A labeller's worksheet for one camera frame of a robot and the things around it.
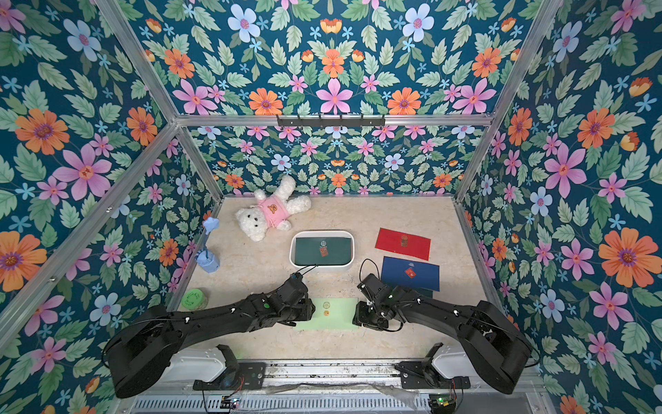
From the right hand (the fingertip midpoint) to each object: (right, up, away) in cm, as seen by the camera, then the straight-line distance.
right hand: (357, 323), depth 82 cm
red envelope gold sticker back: (+20, +24, +22) cm, 38 cm away
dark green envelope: (-14, +22, +14) cm, 29 cm away
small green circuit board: (+24, -18, -11) cm, 32 cm away
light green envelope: (-9, +1, +4) cm, 10 cm away
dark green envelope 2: (+24, +8, +8) cm, 27 cm away
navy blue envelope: (+20, +13, +13) cm, 28 cm away
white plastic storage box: (-14, +29, +17) cm, 36 cm away
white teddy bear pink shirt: (-35, +37, +22) cm, 56 cm away
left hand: (-14, +3, +3) cm, 15 cm away
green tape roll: (-54, +7, +2) cm, 55 cm away
